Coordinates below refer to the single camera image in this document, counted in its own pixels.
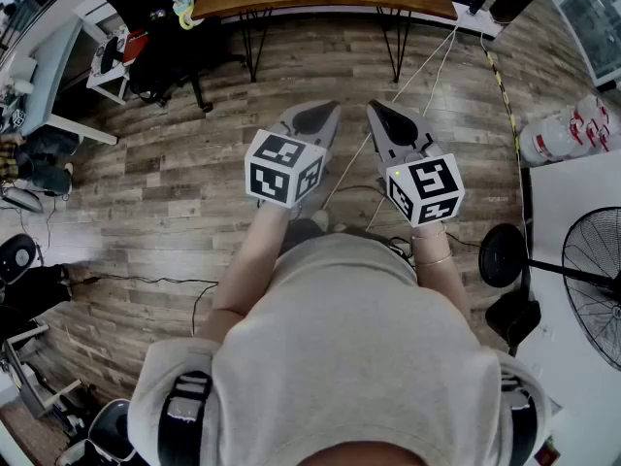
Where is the black bag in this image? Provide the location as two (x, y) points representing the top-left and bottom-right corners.
(484, 290), (542, 357)

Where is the black left shoulder strap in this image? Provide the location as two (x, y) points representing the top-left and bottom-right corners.
(156, 370), (213, 466)

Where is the black standing fan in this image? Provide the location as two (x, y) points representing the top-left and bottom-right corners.
(477, 206), (621, 373)

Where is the black shoulder strap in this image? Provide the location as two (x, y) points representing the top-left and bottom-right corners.
(156, 370), (213, 466)
(499, 376), (539, 466)

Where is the grey and black chair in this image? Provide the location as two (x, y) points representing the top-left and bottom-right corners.
(54, 397), (141, 466)

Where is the person's right forearm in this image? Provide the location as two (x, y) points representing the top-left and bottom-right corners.
(409, 221), (473, 322)

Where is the small white side table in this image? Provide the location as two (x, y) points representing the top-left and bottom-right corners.
(85, 23), (133, 107)

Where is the green and yellow toy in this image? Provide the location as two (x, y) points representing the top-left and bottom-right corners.
(171, 0), (206, 31)

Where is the pack of water bottles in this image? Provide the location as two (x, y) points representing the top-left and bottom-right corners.
(517, 93), (621, 167)

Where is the white framed glass panel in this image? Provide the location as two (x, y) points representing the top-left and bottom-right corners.
(556, 0), (621, 89)

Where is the white cable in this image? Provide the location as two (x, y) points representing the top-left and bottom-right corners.
(321, 19), (460, 211)

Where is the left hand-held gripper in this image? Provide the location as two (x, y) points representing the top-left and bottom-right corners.
(245, 99), (342, 210)

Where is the yellow and black striped tape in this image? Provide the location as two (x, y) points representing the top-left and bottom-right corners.
(483, 50), (524, 167)

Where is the black right shoulder strap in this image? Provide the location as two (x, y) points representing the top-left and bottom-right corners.
(499, 376), (539, 466)

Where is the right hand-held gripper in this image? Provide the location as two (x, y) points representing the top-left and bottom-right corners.
(366, 98), (466, 228)

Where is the black floor cable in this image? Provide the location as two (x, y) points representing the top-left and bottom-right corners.
(66, 273), (220, 337)

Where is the red book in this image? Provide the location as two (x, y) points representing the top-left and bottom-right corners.
(120, 28), (149, 65)

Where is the round black device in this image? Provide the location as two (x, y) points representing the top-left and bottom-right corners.
(0, 233), (39, 284)

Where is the person's left forearm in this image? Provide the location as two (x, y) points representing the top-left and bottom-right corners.
(199, 203), (293, 342)

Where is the grey t-shirt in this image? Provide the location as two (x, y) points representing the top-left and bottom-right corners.
(126, 233), (553, 466)

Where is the black office chair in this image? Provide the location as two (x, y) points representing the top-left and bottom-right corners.
(89, 0), (249, 114)

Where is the long white desk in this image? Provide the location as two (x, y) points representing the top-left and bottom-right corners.
(0, 14), (120, 147)

